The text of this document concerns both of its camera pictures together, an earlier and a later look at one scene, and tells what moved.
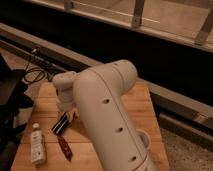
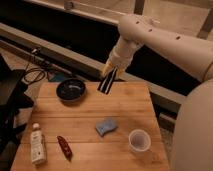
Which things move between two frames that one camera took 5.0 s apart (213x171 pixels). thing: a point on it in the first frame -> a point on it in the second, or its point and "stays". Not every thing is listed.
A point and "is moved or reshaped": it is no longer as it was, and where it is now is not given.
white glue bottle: (37, 149) stays
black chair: (13, 99) stays
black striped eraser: (60, 124) is moved or reshaped
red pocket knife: (66, 147) stays
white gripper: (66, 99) -> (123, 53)
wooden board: (40, 149) stays
